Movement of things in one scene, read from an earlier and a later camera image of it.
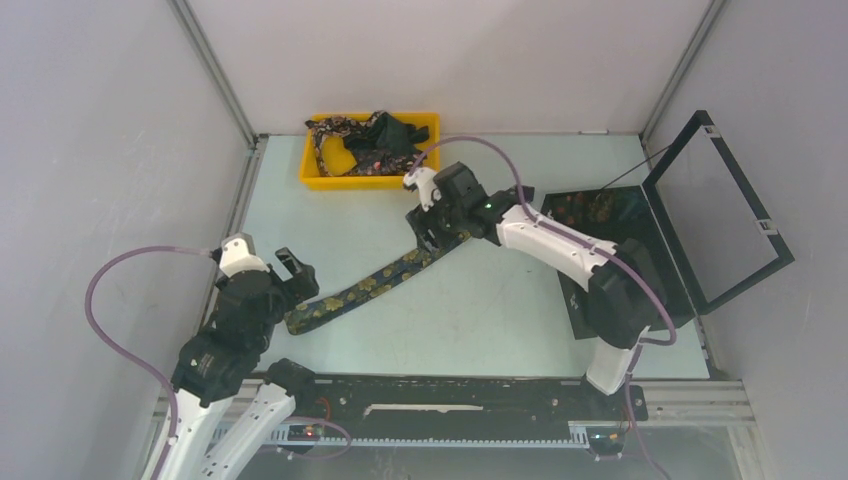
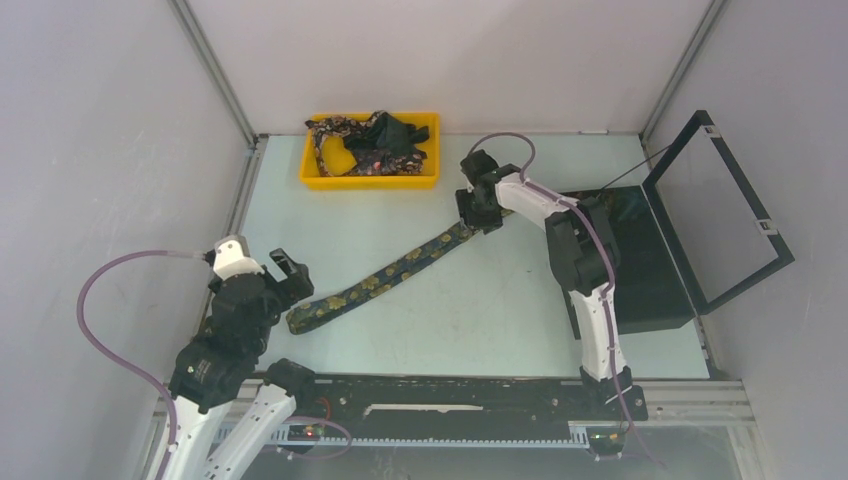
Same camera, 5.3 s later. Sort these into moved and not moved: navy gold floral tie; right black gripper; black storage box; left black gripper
Moved: right black gripper
Not moved: navy gold floral tie; left black gripper; black storage box
